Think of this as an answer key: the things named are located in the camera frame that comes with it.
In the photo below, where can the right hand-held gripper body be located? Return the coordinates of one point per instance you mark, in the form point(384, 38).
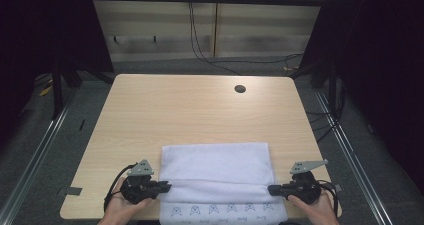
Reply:
point(305, 188)

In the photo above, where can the person's right hand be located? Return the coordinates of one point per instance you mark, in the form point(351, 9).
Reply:
point(316, 211)

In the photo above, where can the grey tape strip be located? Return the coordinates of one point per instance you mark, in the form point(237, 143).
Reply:
point(338, 187)
point(71, 191)

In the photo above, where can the person's left hand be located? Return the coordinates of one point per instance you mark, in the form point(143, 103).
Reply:
point(116, 210)

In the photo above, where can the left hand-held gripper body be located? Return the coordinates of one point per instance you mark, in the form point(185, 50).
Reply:
point(136, 190)

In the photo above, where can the black curtain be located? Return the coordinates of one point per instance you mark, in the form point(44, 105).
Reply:
point(383, 68)
point(40, 28)

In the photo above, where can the white towel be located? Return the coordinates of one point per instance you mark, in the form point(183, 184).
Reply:
point(216, 171)

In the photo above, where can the metal floor rail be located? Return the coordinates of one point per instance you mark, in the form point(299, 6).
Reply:
point(353, 158)
point(36, 155)

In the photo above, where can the black metal stand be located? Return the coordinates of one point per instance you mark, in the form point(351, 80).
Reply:
point(332, 91)
point(57, 91)

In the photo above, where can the yellow object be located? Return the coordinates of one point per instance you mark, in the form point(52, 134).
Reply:
point(46, 91)

